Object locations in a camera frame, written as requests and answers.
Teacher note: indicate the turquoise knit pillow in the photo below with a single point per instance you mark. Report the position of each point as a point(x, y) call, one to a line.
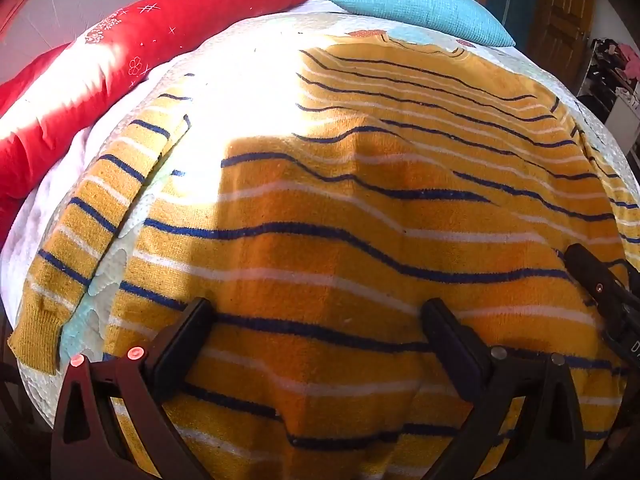
point(425, 5)

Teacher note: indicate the brown wooden door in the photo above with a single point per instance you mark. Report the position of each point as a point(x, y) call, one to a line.
point(560, 5)

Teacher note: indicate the white bed sheet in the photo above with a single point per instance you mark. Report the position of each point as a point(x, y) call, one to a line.
point(45, 200)

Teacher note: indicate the dark shoe rack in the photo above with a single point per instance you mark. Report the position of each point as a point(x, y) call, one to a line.
point(597, 85)

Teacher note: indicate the white fan-shaped headboard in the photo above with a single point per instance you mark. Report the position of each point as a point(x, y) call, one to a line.
point(50, 10)

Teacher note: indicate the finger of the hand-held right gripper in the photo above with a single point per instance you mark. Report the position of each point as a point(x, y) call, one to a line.
point(592, 272)

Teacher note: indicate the red patterned long pillow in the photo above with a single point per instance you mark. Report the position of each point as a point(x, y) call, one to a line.
point(100, 60)

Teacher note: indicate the yellow striped knit sweater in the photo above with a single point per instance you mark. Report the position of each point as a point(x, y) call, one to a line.
point(320, 260)

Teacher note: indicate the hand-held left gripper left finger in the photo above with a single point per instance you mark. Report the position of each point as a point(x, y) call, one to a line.
point(181, 347)

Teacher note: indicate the pink clothes pile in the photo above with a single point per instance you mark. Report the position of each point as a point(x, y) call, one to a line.
point(629, 57)

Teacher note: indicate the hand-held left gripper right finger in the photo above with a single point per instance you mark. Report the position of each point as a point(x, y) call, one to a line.
point(452, 347)

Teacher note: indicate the patchwork heart quilt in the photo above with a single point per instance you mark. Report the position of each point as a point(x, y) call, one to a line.
point(107, 272)

